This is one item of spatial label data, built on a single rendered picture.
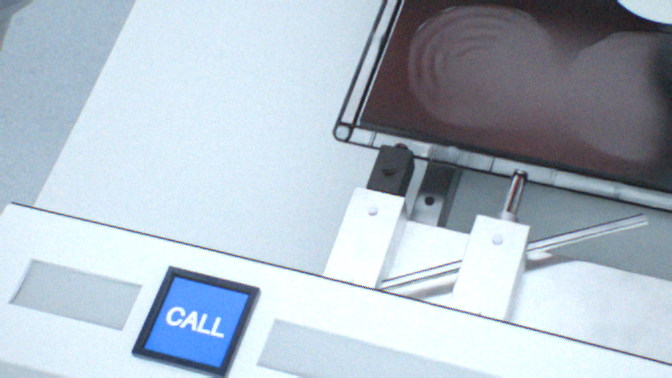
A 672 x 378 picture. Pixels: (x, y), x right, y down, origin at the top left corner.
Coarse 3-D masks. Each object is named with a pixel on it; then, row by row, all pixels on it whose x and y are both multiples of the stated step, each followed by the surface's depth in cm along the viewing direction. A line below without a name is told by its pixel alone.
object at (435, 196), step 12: (432, 168) 93; (444, 168) 93; (456, 168) 94; (432, 180) 93; (444, 180) 93; (456, 180) 95; (420, 192) 92; (432, 192) 92; (444, 192) 92; (420, 204) 92; (432, 204) 92; (444, 204) 92; (420, 216) 92; (432, 216) 91; (444, 216) 93
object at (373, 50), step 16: (384, 0) 95; (400, 0) 95; (384, 16) 94; (384, 32) 93; (368, 48) 93; (384, 48) 93; (368, 64) 92; (352, 80) 92; (368, 80) 92; (352, 96) 91; (352, 112) 90
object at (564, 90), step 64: (448, 0) 94; (512, 0) 94; (576, 0) 93; (384, 64) 92; (448, 64) 92; (512, 64) 91; (576, 64) 91; (640, 64) 90; (384, 128) 90; (448, 128) 89; (512, 128) 88; (576, 128) 88; (640, 128) 88
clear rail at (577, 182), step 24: (360, 144) 89; (408, 144) 88; (432, 144) 88; (480, 168) 87; (504, 168) 87; (528, 168) 86; (552, 168) 86; (576, 192) 86; (600, 192) 85; (624, 192) 85; (648, 192) 85
